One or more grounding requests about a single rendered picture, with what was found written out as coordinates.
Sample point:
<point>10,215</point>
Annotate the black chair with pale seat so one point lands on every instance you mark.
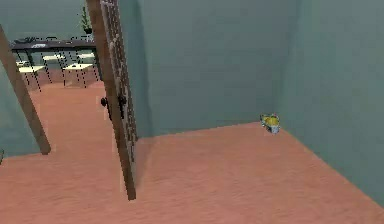
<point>30,69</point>
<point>53,57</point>
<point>77,68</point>

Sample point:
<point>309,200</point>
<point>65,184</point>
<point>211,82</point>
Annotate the yellow and white small object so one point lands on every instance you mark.
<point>271,122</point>

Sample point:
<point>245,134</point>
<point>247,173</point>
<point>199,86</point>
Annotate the brown wooden room door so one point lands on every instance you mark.
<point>116,83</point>

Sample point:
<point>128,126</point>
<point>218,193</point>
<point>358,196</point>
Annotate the green house plant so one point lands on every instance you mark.
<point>86,23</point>

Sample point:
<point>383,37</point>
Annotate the dark long dining table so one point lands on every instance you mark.
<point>56,45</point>

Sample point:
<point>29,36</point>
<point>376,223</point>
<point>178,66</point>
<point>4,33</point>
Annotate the brown wooden door frame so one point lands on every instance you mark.
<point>23,93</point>

